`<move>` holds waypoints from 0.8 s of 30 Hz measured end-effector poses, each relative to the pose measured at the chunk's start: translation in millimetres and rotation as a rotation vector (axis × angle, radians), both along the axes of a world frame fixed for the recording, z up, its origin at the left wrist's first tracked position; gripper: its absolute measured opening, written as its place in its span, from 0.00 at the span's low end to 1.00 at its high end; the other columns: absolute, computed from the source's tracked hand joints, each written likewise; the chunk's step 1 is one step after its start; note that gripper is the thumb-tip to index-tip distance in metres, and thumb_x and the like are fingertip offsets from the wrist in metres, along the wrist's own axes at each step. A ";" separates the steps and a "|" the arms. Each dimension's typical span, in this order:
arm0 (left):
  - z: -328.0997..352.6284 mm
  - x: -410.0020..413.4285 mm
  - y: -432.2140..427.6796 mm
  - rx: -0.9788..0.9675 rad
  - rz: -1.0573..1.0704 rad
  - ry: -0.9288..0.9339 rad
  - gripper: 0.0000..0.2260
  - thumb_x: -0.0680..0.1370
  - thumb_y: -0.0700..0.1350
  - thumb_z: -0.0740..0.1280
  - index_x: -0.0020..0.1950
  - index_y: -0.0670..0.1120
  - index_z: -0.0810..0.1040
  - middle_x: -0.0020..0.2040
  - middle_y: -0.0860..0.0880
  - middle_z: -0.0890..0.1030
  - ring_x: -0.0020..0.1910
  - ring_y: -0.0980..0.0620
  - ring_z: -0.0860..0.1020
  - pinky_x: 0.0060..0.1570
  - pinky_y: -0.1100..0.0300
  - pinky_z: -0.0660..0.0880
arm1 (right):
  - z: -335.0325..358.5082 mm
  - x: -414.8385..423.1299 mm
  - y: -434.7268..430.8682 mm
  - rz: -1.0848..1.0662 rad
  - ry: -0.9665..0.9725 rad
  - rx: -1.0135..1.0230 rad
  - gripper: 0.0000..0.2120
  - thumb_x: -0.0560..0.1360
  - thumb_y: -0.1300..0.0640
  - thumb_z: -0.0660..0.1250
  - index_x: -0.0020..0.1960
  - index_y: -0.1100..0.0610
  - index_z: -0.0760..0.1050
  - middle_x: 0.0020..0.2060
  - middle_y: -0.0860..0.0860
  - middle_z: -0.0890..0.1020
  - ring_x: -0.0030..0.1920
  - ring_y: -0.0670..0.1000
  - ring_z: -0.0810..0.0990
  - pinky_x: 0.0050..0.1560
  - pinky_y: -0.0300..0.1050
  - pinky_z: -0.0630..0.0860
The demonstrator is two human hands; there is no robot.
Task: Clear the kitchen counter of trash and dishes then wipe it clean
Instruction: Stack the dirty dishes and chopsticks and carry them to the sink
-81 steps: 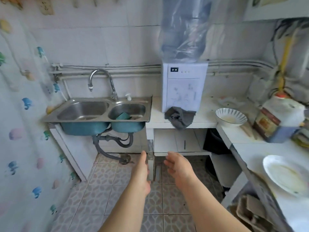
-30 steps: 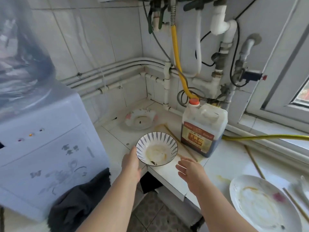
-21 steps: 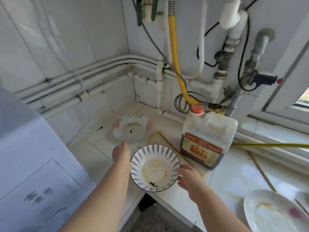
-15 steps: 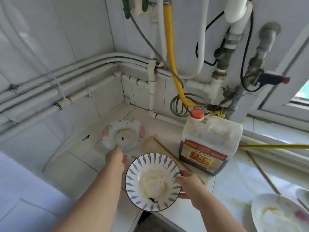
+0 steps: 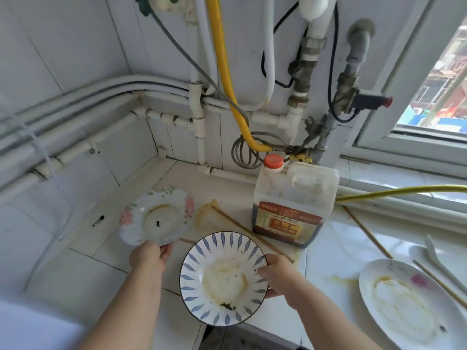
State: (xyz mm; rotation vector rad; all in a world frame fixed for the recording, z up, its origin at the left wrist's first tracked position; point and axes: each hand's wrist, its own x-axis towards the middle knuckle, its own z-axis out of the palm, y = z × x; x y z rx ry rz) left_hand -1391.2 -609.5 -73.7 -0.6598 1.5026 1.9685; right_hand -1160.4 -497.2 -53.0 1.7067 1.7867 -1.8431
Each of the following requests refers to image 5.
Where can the small floral plate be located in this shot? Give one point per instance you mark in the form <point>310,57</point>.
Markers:
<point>157,215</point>

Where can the thin clear tube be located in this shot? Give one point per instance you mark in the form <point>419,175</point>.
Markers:
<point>70,209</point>

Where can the plastic jug orange cap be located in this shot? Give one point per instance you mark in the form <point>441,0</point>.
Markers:
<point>292,189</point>

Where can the white window frame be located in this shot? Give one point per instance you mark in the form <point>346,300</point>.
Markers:
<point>408,61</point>

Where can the red brick apartment building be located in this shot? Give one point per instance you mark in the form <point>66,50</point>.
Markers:
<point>450,69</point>

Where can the bundle of wooden chopsticks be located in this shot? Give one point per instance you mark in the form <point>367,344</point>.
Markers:
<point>186,240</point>

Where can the wooden chopstick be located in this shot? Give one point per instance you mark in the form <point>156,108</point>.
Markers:
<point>248,233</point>
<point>366,231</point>
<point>438,280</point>

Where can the person's left hand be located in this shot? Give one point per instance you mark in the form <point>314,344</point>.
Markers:
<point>149,256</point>

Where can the grey window security bars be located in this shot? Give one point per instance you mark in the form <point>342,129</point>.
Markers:
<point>443,98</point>

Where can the person's left forearm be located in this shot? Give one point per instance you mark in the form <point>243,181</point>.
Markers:
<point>124,309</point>

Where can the group of white wall pipes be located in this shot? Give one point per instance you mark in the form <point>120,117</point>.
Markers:
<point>91,91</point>

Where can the blue striped bowl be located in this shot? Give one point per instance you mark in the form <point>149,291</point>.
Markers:
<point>222,277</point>

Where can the person's right hand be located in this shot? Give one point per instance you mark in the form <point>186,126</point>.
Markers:
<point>284,280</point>

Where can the black solenoid valve red button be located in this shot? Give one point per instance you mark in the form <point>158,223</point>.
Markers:
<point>368,101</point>

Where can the white pipe brass valve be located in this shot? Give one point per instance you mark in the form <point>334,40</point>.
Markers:
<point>308,69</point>

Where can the long white horizontal pipe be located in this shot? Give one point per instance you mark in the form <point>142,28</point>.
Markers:
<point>401,215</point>

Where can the person's right forearm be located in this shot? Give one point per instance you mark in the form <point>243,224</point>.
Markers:
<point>328,320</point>

